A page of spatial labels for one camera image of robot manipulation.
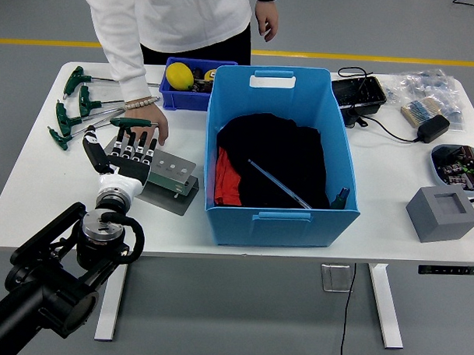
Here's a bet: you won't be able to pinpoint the black cloth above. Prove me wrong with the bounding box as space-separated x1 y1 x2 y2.
213 111 334 211

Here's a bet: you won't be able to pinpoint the black power adapter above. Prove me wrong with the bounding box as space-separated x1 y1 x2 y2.
416 113 451 145

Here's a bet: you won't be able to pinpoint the green metal wrench stand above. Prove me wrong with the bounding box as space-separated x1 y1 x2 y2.
103 135 202 218

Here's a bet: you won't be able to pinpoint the black plastic tray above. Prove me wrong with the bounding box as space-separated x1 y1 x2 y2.
330 75 388 121

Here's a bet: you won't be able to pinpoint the black adapter cable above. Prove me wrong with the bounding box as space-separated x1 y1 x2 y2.
335 65 423 144

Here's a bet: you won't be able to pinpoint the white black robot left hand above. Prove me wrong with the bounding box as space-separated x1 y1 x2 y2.
79 124 159 201

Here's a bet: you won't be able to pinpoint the light blue dish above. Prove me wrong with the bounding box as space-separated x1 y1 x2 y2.
429 143 474 194

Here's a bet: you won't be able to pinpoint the large blue plastic box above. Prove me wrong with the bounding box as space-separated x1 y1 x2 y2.
201 63 365 252

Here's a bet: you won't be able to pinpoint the large green T-handle wrench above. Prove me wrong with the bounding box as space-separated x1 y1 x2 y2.
245 157 353 212

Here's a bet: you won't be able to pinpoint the small blue plastic bin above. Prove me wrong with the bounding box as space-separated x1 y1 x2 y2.
157 56 239 114

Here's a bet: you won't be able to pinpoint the black table control panel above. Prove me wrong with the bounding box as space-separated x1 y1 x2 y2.
417 263 474 277

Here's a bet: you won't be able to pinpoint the yellow lemon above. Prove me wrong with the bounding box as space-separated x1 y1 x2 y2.
164 62 196 92

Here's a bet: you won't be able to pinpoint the white table leg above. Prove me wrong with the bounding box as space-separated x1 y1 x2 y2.
93 254 130 343
365 262 407 351

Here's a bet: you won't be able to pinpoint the green T-handle hex wrench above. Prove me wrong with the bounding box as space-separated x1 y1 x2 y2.
109 116 160 129
62 65 163 104
54 99 128 140
77 84 162 121
47 114 121 154

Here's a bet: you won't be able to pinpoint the red cloth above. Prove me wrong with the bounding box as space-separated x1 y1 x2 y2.
213 146 245 206

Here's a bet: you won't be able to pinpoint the person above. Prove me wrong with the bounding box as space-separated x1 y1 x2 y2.
75 0 279 151

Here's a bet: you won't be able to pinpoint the grey cube box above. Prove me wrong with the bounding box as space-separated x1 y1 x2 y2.
404 184 474 245

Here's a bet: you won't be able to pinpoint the electronic parts pile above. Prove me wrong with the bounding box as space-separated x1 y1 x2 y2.
432 144 474 192

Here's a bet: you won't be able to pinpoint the bead bracelet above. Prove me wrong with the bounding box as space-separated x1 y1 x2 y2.
123 94 162 114

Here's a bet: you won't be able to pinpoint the clear plastic parts bags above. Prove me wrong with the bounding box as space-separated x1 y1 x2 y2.
382 67 466 134

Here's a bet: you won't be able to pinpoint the person's right hand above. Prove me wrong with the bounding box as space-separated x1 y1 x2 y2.
123 102 171 147

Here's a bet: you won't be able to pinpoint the thin black floor cable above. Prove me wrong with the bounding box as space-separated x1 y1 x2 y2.
451 0 474 17

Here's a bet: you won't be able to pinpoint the taped resistor strip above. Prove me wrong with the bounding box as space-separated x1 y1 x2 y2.
399 94 445 128

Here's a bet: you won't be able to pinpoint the person's left hand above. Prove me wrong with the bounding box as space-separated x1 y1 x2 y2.
254 1 279 43

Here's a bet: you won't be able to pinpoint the metal floor socket plate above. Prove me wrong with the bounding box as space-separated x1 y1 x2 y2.
320 263 355 293

